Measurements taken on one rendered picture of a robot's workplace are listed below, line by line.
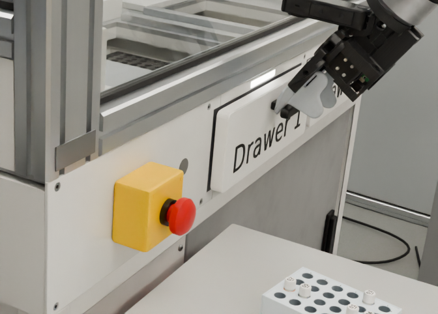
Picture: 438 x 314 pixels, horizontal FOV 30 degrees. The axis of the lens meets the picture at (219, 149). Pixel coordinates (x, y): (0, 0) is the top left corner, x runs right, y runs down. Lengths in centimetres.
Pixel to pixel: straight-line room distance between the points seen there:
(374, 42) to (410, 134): 187
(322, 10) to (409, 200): 199
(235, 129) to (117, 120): 26
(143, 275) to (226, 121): 21
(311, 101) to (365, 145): 191
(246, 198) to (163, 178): 39
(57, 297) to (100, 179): 12
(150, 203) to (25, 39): 22
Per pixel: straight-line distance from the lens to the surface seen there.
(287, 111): 108
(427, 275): 226
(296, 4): 106
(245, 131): 105
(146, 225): 82
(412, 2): 100
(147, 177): 84
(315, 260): 103
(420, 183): 295
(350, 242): 278
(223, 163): 102
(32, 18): 71
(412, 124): 289
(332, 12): 104
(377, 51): 104
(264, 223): 132
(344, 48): 103
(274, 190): 132
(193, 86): 93
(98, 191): 81
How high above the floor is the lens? 125
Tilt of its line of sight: 22 degrees down
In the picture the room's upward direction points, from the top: 5 degrees clockwise
